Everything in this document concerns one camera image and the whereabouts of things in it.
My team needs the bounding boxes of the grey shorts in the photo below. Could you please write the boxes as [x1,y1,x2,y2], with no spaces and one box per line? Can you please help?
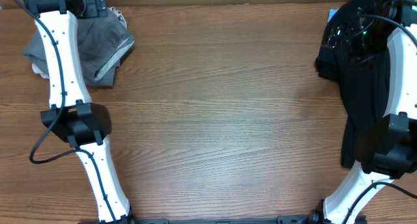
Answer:
[22,8,136,88]

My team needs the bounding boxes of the black t-shirt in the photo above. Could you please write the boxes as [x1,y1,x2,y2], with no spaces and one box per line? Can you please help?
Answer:
[314,0,401,170]

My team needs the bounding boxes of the folded beige shorts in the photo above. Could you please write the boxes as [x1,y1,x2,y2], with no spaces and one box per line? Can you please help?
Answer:
[31,6,128,80]

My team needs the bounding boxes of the light blue garment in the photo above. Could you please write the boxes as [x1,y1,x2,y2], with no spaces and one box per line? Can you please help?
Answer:
[328,9,338,21]

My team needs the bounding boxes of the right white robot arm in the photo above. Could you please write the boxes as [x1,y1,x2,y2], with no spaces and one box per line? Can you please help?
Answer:
[305,0,416,223]

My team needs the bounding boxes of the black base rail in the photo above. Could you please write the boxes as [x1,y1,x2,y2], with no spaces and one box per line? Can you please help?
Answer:
[116,214,330,224]

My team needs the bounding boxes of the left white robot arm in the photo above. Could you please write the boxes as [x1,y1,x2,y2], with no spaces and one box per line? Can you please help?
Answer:
[24,0,135,223]

